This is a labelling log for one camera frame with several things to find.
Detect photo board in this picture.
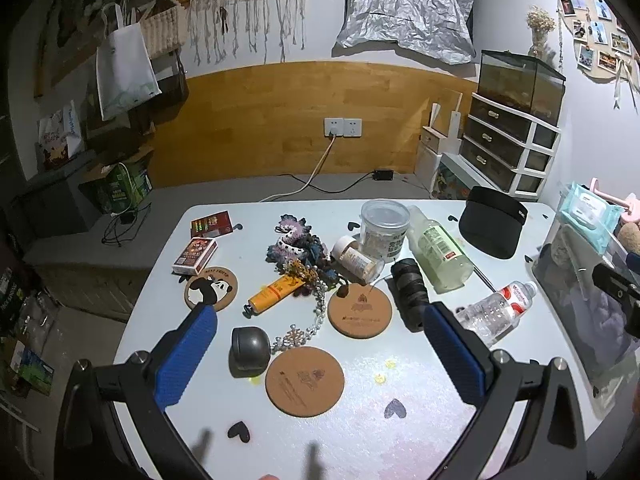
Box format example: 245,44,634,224
556,0,640,93

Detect clear plastic container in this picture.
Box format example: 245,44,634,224
531,207,640,397

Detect silver foil sheet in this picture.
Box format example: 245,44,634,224
332,0,477,65

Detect picture books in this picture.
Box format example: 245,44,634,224
35,100,86,168

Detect white drawer unit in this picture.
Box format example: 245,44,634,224
459,92,562,197

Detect crochet flower bundle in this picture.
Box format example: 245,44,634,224
265,214,346,301

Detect pink bunny stick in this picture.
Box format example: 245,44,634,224
589,177,640,221

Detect black visor cap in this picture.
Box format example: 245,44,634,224
459,186,528,260

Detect brown plush toy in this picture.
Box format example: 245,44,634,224
614,212,640,253

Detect dark red box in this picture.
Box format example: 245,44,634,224
189,211,234,238

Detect white cable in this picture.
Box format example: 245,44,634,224
257,135,337,203

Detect glass tank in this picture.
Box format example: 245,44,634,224
477,50,567,126

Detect tangled black floor cable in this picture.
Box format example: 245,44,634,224
100,202,153,248

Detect green label spray bottle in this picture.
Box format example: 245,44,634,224
406,205,475,295

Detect dried flower vase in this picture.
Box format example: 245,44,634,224
525,5,557,58

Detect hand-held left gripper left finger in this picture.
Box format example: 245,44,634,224
52,302,221,480

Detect grey storage box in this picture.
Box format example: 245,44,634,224
12,152,108,241

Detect blue wet wipes pack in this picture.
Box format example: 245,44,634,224
557,182,623,256

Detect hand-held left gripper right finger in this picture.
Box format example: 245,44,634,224
424,301,587,480

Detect toothpick jar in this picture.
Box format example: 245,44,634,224
332,235,386,283

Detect plain cork coaster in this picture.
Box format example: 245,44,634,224
265,346,346,417

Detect playing card box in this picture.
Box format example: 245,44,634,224
171,237,218,277

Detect white tote bag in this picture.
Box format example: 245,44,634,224
95,2,163,122

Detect grey round case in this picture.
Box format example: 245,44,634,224
230,326,272,377

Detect black thread spool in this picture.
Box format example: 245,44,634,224
390,257,431,333

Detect small wooden drawer box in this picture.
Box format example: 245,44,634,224
415,102,463,193

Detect panda cork coaster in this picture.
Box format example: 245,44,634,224
183,266,239,312

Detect silver bead necklace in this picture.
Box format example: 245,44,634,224
270,280,331,353

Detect clear water bottle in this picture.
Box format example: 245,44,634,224
452,280,539,347

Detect printed cork coaster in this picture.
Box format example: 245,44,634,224
327,282,393,339

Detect green carton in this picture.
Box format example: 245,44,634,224
97,160,153,213

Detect orange cream tube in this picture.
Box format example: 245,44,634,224
243,274,307,318

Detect cream woven basket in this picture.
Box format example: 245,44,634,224
139,0,183,58

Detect clear plastic tub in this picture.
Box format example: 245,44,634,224
360,199,411,262

